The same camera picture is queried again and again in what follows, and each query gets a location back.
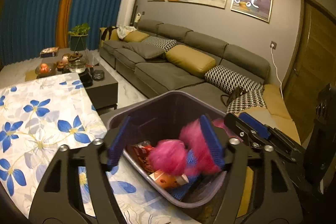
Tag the pink plastic bag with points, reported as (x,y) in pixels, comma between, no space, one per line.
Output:
(191,134)
(170,155)

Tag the potted plant in green pot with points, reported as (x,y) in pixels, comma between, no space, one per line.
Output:
(78,35)

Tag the dark handbag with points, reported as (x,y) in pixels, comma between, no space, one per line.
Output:
(232,96)

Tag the black hot plate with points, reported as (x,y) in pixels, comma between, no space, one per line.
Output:
(85,76)

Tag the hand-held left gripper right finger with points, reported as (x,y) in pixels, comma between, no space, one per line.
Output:
(212,142)

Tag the brown wooden tea item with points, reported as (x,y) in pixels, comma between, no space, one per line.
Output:
(76,56)

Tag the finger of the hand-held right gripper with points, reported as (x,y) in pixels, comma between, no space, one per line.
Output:
(254,125)
(236,127)

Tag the fruit bowl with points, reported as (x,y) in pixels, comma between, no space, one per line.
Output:
(43,69)

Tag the red and white plastic bag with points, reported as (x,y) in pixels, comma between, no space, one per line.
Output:
(141,158)

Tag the white hanging wall item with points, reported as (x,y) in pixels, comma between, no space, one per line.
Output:
(137,16)

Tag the white cloth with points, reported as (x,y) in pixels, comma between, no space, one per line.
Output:
(126,31)

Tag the grey cushion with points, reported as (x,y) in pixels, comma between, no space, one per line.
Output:
(145,50)

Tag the dark garment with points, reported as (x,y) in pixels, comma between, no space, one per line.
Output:
(107,32)

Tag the wall socket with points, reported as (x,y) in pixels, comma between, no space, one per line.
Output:
(273,44)

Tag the wooden door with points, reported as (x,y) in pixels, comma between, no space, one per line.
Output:
(309,56)

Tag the dark ashtray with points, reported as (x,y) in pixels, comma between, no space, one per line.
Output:
(98,74)

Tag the grey plastic bin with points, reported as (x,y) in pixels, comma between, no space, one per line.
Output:
(157,113)

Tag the pink figurine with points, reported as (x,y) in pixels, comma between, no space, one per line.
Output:
(65,58)

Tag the large blue foam net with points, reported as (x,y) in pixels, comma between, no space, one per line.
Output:
(181,190)

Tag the large yellow seat cushion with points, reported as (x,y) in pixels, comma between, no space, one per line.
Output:
(281,108)

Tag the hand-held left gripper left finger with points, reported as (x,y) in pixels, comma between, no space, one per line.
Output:
(119,142)

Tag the white and orange paper cup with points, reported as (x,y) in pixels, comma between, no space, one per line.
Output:
(165,179)

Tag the orange curtain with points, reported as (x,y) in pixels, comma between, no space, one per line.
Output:
(68,3)

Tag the flat printed box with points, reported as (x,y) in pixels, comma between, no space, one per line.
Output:
(49,51)

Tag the dark coffee table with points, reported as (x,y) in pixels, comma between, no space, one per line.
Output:
(105,92)

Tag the white standing air conditioner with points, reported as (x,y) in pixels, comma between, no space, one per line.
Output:
(127,7)

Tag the grey sofa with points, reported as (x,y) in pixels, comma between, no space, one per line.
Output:
(162,74)

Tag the grey floor mat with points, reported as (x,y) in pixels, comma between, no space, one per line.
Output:
(15,66)

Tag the black and white patterned cushion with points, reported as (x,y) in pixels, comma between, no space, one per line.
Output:
(231,79)
(248,102)
(160,43)

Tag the glass kettle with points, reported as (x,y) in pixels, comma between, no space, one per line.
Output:
(77,67)

